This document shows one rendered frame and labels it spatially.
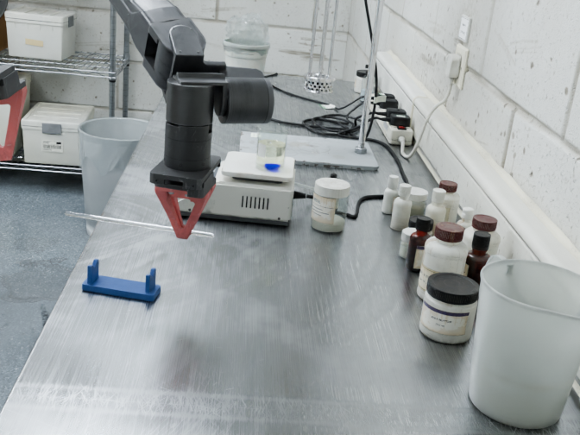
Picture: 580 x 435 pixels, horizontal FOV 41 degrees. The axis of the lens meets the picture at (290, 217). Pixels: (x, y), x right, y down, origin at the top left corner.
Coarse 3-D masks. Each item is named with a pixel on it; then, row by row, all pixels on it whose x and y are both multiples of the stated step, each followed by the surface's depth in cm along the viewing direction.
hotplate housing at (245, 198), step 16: (224, 176) 132; (224, 192) 130; (240, 192) 130; (256, 192) 130; (272, 192) 130; (288, 192) 129; (192, 208) 131; (208, 208) 131; (224, 208) 131; (240, 208) 131; (256, 208) 131; (272, 208) 131; (288, 208) 130
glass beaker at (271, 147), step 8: (264, 128) 128; (272, 128) 133; (280, 128) 133; (264, 136) 129; (272, 136) 128; (280, 136) 129; (256, 144) 131; (264, 144) 129; (272, 144) 129; (280, 144) 129; (256, 152) 131; (264, 152) 130; (272, 152) 129; (280, 152) 130; (256, 160) 131; (264, 160) 130; (272, 160) 130; (280, 160) 130; (256, 168) 132; (264, 168) 131; (272, 168) 130; (280, 168) 131
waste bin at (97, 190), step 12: (96, 120) 307; (132, 120) 313; (84, 168) 295; (96, 168) 290; (84, 180) 298; (96, 180) 292; (108, 180) 290; (84, 192) 301; (96, 192) 294; (108, 192) 292; (96, 204) 296
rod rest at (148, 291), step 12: (96, 264) 105; (96, 276) 106; (108, 276) 107; (84, 288) 104; (96, 288) 104; (108, 288) 103; (120, 288) 104; (132, 288) 104; (144, 288) 104; (156, 288) 105
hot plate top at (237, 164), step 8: (232, 152) 139; (240, 152) 140; (232, 160) 135; (240, 160) 136; (248, 160) 136; (288, 160) 138; (224, 168) 130; (232, 168) 131; (240, 168) 131; (248, 168) 131; (288, 168) 134; (232, 176) 129; (240, 176) 129; (248, 176) 129; (256, 176) 129; (264, 176) 129; (272, 176) 129; (280, 176) 129; (288, 176) 130
